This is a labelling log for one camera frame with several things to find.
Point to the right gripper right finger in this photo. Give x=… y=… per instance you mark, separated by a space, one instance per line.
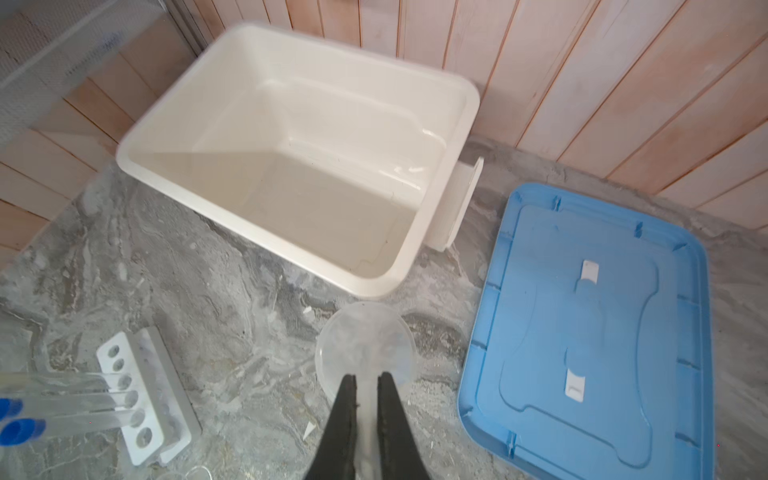
x=399 y=455

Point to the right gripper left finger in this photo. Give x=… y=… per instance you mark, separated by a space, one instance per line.
x=335 y=456

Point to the clear glass watch dish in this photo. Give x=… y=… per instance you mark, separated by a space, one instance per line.
x=365 y=339

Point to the white plastic storage bin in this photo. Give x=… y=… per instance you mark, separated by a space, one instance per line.
x=342 y=161

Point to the blue capped test tube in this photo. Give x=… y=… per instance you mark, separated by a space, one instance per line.
x=20 y=431
x=44 y=406

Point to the clear glass test tube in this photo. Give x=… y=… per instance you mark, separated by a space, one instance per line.
x=20 y=383

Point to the white test tube rack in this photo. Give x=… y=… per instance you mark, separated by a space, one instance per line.
x=166 y=424

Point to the blue plastic bin lid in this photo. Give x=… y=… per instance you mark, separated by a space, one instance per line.
x=591 y=355

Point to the white wire mesh shelf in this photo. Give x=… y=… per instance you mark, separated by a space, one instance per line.
x=48 y=48

